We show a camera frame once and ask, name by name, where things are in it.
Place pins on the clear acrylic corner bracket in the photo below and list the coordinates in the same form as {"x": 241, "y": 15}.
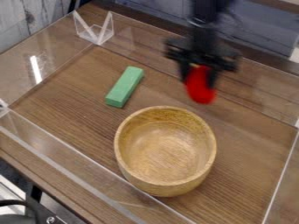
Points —
{"x": 97, "y": 34}

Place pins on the black table clamp base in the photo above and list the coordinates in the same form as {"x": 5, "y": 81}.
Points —
{"x": 18, "y": 210}

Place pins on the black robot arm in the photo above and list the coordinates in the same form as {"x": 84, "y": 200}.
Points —
{"x": 205, "y": 13}

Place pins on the green rectangular block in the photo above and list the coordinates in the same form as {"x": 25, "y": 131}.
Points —
{"x": 124, "y": 87}

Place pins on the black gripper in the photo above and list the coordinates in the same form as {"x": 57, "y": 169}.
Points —
{"x": 201, "y": 49}

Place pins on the clear acrylic tray wall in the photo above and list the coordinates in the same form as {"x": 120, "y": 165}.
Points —
{"x": 58, "y": 143}

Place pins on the red strawberry toy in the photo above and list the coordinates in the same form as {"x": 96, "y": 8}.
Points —
{"x": 199, "y": 89}

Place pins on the wooden bowl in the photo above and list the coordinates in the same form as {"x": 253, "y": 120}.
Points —
{"x": 165, "y": 149}

